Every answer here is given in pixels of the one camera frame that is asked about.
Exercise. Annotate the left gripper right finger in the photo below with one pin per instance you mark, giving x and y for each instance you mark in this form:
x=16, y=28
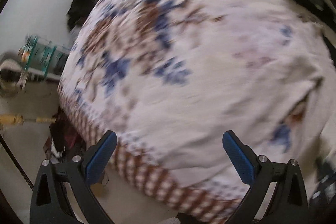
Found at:
x=289, y=200

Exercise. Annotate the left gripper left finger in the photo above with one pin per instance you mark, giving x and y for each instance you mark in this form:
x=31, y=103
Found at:
x=49, y=202

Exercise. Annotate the beige fleece garment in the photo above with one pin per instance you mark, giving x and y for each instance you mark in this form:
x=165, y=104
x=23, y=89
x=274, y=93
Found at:
x=285, y=105

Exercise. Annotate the floral fleece blanket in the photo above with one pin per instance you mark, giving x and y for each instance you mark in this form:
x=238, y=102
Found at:
x=162, y=73

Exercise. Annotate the green metal rack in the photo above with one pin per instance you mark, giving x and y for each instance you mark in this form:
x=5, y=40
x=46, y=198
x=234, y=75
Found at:
x=43, y=58

